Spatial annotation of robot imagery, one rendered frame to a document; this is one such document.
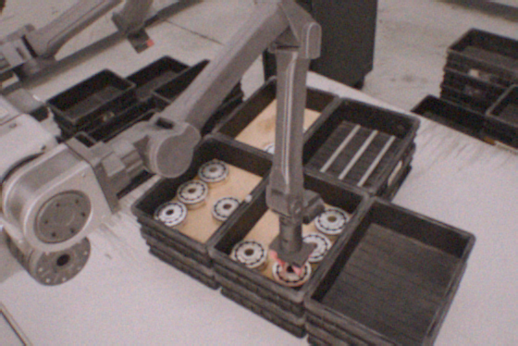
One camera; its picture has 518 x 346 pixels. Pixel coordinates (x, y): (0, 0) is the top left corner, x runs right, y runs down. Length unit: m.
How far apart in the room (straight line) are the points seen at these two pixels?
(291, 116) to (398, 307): 0.59
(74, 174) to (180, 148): 0.19
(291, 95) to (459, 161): 1.03
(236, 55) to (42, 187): 0.41
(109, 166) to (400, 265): 0.89
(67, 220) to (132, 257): 0.91
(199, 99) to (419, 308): 0.80
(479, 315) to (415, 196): 0.47
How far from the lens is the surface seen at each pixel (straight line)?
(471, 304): 1.55
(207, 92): 0.88
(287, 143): 1.06
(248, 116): 1.84
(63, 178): 0.75
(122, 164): 0.80
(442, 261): 1.45
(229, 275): 1.39
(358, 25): 3.11
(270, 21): 0.96
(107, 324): 1.57
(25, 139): 0.83
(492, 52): 3.04
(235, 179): 1.64
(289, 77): 1.03
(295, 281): 1.31
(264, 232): 1.48
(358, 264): 1.41
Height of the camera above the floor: 1.97
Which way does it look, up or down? 43 degrees down
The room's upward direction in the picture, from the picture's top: 7 degrees counter-clockwise
